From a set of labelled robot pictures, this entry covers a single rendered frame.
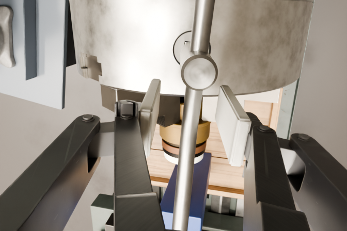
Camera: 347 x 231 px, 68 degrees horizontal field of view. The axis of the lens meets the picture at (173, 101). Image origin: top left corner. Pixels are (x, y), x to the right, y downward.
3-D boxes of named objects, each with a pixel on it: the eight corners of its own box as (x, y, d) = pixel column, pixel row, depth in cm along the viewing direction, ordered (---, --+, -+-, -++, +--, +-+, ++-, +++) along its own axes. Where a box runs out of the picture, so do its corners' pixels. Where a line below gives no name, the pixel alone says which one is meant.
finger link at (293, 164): (257, 148, 12) (318, 153, 12) (236, 110, 17) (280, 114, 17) (252, 174, 13) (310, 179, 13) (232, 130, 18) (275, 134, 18)
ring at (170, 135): (148, 104, 38) (149, 158, 41) (212, 110, 36) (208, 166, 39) (164, 86, 46) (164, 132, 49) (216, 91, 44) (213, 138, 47)
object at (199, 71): (180, 33, 25) (182, 53, 15) (202, 35, 25) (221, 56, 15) (178, 55, 26) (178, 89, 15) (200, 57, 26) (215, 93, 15)
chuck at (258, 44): (107, 3, 51) (8, -7, 22) (265, 5, 51) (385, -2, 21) (110, 48, 54) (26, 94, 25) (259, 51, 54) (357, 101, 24)
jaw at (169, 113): (160, 44, 38) (83, 52, 30) (184, 48, 35) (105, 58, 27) (160, 113, 42) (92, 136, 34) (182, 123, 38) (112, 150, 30)
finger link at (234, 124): (238, 119, 14) (252, 120, 14) (219, 84, 20) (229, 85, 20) (229, 166, 15) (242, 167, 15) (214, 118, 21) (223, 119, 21)
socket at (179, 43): (175, 27, 25) (174, 29, 22) (209, 30, 25) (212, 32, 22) (172, 60, 26) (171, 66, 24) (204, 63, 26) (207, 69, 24)
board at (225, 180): (129, 73, 65) (123, 77, 61) (280, 83, 58) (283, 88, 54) (134, 173, 75) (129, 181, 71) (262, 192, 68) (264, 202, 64)
